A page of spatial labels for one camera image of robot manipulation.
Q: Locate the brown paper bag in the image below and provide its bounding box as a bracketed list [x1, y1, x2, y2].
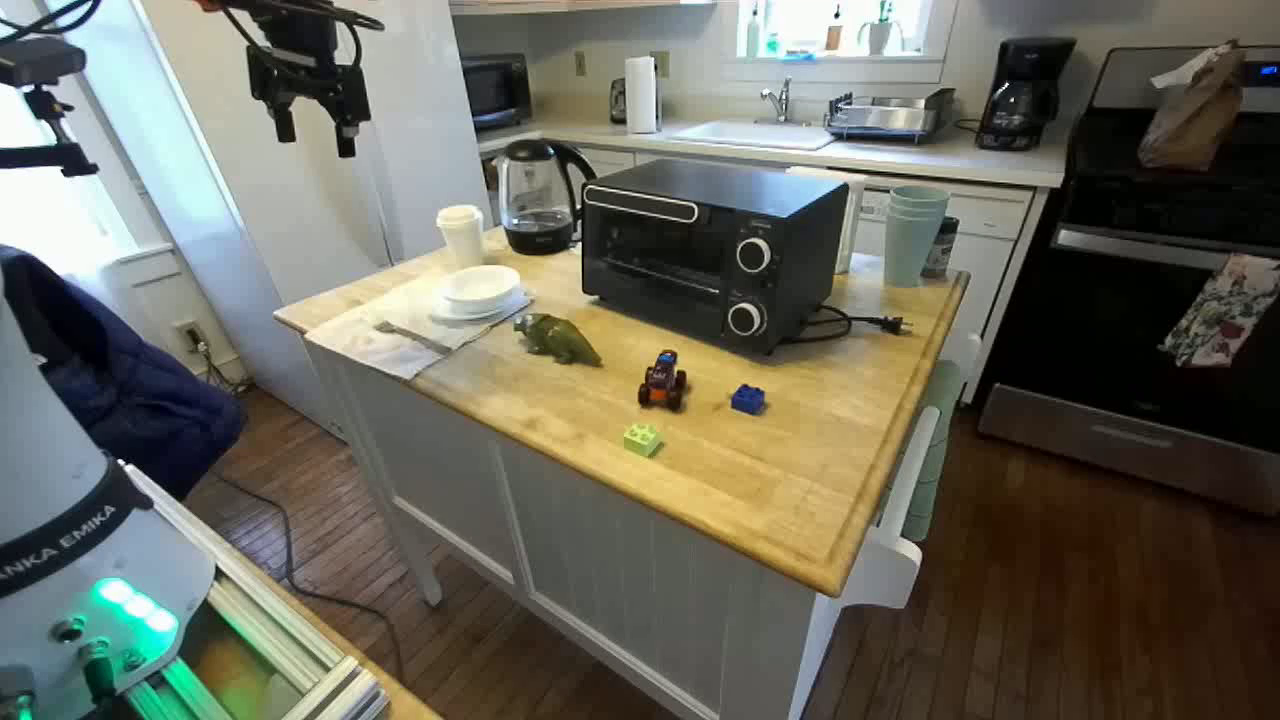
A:
[1136, 36, 1254, 181]

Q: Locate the silver fork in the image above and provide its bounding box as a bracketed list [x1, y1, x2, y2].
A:
[373, 315, 459, 362]

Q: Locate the aluminium mounting frame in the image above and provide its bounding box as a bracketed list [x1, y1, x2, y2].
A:
[118, 457, 443, 720]

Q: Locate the black stove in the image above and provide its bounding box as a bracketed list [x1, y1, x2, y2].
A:
[975, 45, 1280, 526]

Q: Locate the black coffee maker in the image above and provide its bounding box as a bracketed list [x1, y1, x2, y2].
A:
[974, 32, 1079, 157]

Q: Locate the green dinosaur toy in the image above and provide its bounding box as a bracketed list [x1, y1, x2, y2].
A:
[512, 307, 603, 374]

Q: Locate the white sink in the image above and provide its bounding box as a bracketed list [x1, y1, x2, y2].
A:
[669, 116, 842, 157]

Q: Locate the teal hanging towel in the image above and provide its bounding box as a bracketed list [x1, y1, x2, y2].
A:
[903, 351, 970, 545]

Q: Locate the white plate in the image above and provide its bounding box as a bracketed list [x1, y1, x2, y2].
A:
[426, 287, 529, 330]

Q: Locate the kitchen window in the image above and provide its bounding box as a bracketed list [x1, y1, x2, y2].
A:
[732, 0, 961, 64]

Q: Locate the red blue toy car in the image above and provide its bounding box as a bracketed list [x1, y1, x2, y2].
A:
[636, 348, 693, 417]

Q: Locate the white bowl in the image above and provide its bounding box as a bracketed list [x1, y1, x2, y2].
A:
[440, 263, 529, 315]

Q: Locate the teal plastic cup stack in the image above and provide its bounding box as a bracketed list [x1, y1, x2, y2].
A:
[882, 183, 956, 291]

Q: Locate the glass electric kettle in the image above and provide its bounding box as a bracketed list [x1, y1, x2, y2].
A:
[482, 137, 602, 259]

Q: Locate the white lidded cup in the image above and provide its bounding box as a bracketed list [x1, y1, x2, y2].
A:
[432, 201, 487, 269]

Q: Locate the black toaster oven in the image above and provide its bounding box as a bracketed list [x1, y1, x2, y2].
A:
[577, 157, 854, 362]

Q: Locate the small potted plant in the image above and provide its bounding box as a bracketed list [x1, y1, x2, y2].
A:
[859, 0, 901, 61]

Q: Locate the wooden top kitchen island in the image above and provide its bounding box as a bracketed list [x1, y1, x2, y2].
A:
[273, 230, 987, 720]

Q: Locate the grey dish rack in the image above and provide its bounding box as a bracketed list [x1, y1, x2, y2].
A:
[826, 86, 966, 148]

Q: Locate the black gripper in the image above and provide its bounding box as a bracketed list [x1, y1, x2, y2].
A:
[241, 0, 389, 163]

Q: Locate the black camera on tripod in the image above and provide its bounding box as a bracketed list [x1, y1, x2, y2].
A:
[0, 32, 104, 181]

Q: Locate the floral dish towel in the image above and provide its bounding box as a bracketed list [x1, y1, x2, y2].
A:
[1155, 254, 1280, 378]

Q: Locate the black microwave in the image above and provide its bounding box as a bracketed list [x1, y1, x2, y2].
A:
[459, 48, 537, 137]

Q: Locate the dark blue jacket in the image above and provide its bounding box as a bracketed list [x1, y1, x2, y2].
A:
[0, 242, 249, 500]

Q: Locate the chrome faucet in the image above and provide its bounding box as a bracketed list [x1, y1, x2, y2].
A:
[757, 71, 801, 129]

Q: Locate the green building block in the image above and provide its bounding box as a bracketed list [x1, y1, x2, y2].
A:
[622, 421, 669, 465]

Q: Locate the paper towel roll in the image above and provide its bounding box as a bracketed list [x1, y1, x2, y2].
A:
[622, 51, 663, 142]

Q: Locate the black floor cable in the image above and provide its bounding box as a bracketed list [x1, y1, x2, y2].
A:
[185, 333, 413, 688]

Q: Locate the white cloth placemat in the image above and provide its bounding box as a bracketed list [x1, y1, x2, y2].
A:
[305, 269, 542, 384]

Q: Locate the black power cord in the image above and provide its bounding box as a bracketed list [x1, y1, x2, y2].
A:
[775, 300, 911, 348]

